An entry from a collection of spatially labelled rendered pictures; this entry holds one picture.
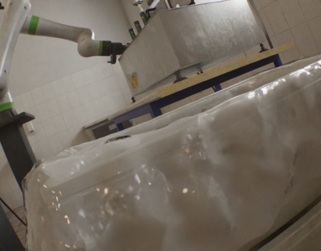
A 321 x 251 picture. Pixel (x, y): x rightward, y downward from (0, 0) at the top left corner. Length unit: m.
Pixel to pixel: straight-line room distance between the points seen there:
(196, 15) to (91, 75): 3.98
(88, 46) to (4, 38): 0.47
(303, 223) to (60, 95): 4.55
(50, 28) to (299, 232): 1.45
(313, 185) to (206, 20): 0.76
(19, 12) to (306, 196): 1.32
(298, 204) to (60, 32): 1.41
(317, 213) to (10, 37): 1.29
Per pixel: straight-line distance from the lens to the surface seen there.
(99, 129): 4.04
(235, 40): 1.09
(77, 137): 4.68
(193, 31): 0.98
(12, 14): 1.35
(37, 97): 4.76
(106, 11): 5.43
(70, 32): 1.54
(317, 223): 0.46
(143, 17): 1.39
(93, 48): 1.45
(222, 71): 0.89
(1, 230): 0.69
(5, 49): 1.26
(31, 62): 4.94
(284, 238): 0.42
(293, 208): 0.46
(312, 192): 0.49
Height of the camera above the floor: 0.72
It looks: 4 degrees down
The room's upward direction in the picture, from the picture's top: 22 degrees counter-clockwise
